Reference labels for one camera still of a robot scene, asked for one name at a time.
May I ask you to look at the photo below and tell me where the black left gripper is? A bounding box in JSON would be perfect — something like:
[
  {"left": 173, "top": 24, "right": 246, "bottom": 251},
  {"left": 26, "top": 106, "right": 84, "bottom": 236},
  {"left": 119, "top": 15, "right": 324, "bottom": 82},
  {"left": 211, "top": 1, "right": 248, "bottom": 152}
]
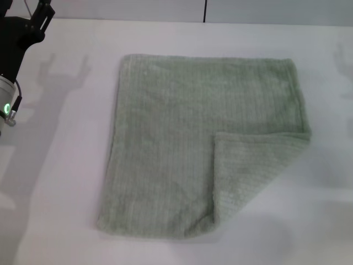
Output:
[{"left": 0, "top": 0, "right": 56, "bottom": 81}]

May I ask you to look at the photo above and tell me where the light green ribbed towel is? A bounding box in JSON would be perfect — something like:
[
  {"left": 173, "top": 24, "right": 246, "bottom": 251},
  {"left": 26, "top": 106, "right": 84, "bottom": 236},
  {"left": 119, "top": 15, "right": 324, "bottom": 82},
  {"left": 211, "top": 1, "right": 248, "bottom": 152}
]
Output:
[{"left": 95, "top": 54, "right": 313, "bottom": 240}]

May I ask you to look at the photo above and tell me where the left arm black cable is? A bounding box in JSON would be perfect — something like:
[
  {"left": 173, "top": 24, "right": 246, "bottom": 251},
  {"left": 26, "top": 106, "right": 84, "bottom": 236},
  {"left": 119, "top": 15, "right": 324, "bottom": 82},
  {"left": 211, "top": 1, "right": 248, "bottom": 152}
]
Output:
[{"left": 7, "top": 79, "right": 23, "bottom": 126}]

